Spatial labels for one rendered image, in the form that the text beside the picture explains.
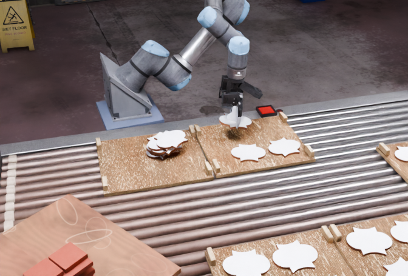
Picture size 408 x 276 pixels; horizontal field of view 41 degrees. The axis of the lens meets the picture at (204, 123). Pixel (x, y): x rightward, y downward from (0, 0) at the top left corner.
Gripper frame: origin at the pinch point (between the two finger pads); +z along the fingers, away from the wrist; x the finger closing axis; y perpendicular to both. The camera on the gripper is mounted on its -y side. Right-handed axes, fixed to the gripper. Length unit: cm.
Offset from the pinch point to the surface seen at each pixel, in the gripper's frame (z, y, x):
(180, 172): 10.5, 25.7, 19.9
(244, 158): 7.4, -0.3, 17.2
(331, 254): 8, -14, 71
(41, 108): 108, 97, -209
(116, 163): 12, 49, 10
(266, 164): 8.0, -8.2, 20.8
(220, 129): 8.7, 3.9, -7.1
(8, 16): 75, 131, -329
